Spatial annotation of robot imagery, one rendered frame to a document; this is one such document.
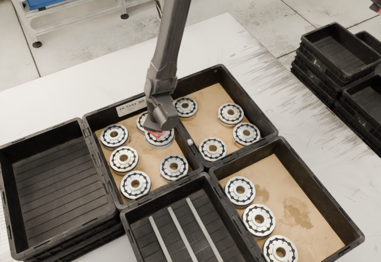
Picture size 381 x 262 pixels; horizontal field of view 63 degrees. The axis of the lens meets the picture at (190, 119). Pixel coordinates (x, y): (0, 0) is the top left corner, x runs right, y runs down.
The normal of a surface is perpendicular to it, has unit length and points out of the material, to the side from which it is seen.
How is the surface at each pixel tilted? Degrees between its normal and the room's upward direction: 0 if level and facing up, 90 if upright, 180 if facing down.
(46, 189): 0
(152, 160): 0
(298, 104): 0
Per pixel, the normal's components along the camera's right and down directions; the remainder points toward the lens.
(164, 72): 0.50, 0.68
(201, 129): 0.00, -0.58
